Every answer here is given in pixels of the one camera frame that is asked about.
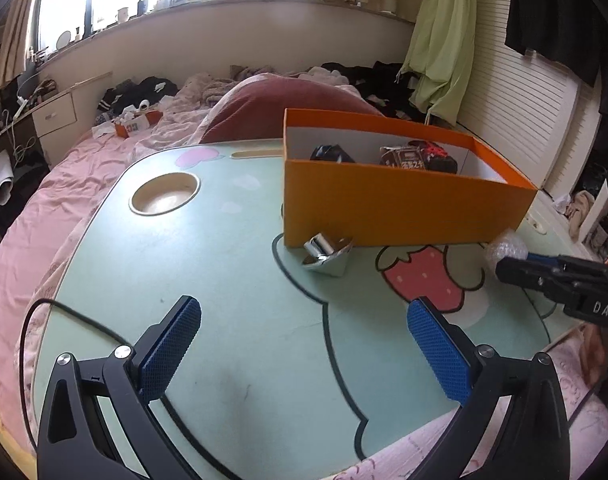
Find lime green hanging garment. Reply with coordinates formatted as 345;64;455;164
400;0;481;127

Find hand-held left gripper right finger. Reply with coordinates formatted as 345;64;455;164
406;295;571;480

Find white paper roll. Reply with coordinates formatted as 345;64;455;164
0;151;17;207

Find pile of black clothes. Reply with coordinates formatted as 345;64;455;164
320;59;421;122

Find orange cardboard box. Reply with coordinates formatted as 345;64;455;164
282;107;539;248

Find black shiny pouch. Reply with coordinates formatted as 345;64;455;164
310;144;356;164

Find mint green cartoon desktop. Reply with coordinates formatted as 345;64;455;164
26;137;592;480

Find maroon pillow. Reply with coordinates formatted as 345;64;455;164
198;79;386;144

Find cream desk with drawers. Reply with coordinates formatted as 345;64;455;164
0;72;114;166

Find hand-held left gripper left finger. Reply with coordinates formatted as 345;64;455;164
35;295;203;480

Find black cable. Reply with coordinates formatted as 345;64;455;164
18;298;131;457
568;373;608;442

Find orange carton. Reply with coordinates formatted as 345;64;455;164
114;111;163;139

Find crumpled pink quilt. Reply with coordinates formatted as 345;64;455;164
134;67;370;146

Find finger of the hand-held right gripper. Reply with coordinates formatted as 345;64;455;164
494;256;581;302
525;253;606;272

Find clear bubble wrap wad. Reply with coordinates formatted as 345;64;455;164
485;231;531;272

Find pink bed sheet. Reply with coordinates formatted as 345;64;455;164
0;120;608;480

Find beige cloth bundle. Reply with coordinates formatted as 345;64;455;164
565;191;596;235

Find black and white striped clothes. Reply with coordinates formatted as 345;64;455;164
95;76;181;114

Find dark brown snack packet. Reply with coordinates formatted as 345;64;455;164
380;144;426;169

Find black hanging garment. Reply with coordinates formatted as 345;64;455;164
504;0;608;117

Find black monitor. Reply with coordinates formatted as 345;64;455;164
0;69;41;111

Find dark red pouch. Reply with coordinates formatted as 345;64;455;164
409;140;458;174

